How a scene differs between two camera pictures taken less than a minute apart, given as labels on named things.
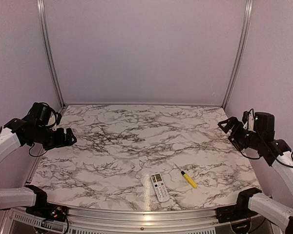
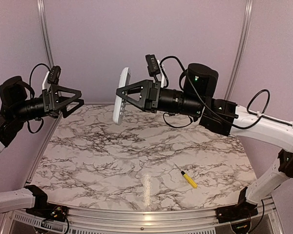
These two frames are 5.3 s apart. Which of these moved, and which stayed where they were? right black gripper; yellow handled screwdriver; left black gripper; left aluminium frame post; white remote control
Moved: left black gripper; white remote control; right black gripper
Stayed: left aluminium frame post; yellow handled screwdriver
